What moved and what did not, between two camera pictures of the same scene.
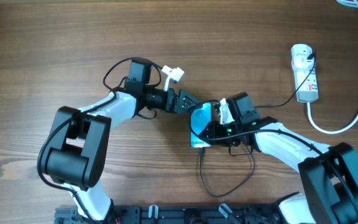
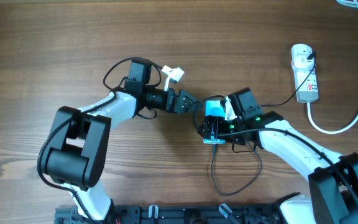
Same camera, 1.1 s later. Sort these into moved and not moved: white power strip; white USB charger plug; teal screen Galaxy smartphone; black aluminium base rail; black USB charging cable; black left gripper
Moved: teal screen Galaxy smartphone; black USB charging cable
Not moved: black left gripper; black aluminium base rail; white power strip; white USB charger plug
